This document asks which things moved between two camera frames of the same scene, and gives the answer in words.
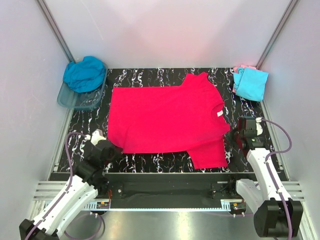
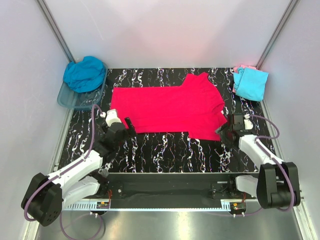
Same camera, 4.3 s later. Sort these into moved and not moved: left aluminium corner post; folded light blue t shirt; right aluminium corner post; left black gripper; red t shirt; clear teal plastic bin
Moved: left black gripper; red t shirt
Not moved: folded light blue t shirt; right aluminium corner post; clear teal plastic bin; left aluminium corner post
